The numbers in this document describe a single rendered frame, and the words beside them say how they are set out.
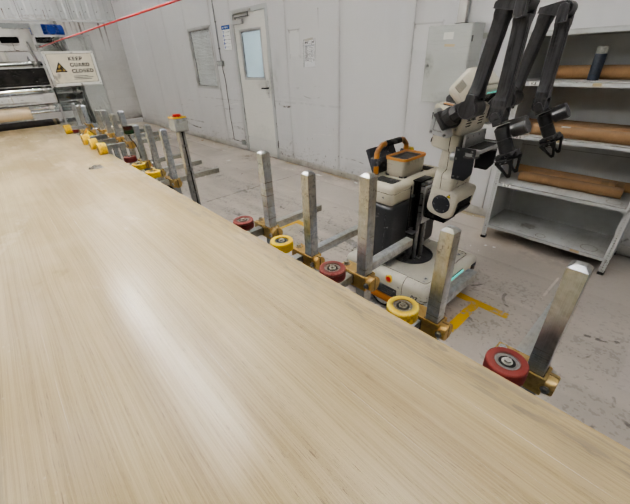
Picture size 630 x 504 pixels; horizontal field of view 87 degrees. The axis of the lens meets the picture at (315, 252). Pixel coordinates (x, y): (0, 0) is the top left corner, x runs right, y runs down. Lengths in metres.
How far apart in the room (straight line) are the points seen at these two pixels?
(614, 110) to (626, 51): 0.37
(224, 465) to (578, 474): 0.54
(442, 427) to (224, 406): 0.39
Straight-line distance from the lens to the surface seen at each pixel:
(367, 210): 0.94
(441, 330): 0.97
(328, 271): 0.98
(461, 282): 1.16
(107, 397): 0.81
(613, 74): 3.15
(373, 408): 0.67
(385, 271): 2.16
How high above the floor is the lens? 1.45
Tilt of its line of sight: 30 degrees down
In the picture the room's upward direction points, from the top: 2 degrees counter-clockwise
